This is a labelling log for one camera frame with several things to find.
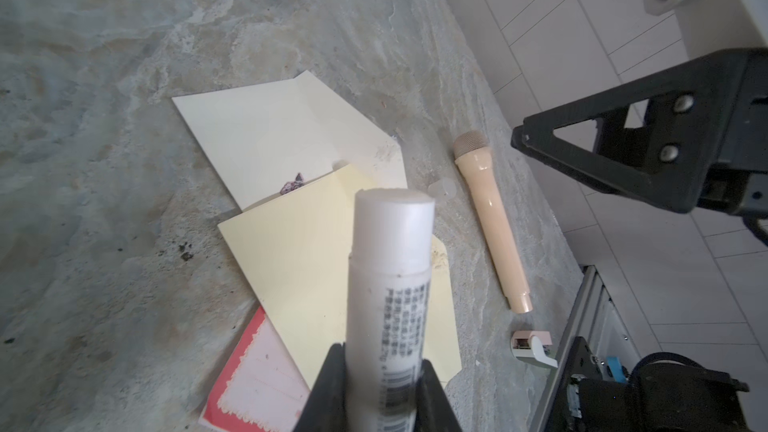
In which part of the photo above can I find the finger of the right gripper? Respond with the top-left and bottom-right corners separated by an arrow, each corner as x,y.
511,48 -> 767,215

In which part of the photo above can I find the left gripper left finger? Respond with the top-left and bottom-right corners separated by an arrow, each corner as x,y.
293,343 -> 347,432

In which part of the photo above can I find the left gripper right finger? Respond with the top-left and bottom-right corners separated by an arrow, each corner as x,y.
416,359 -> 462,432

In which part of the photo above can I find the white glue stick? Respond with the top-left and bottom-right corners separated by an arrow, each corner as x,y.
344,188 -> 435,431

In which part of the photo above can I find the yellow envelope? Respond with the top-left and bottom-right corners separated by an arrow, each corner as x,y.
217,163 -> 463,389

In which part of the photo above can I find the cream white envelope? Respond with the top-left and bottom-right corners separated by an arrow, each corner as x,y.
173,71 -> 407,210

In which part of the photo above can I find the red bordered card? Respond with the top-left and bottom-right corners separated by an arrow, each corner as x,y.
199,308 -> 309,432

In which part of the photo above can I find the pink white tape dispenser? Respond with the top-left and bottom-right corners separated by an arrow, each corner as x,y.
510,330 -> 558,369

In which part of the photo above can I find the beige toy microphone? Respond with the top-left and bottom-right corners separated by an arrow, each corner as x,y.
453,131 -> 534,314

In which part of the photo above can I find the aluminium rail frame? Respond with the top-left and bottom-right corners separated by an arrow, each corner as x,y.
529,266 -> 641,431

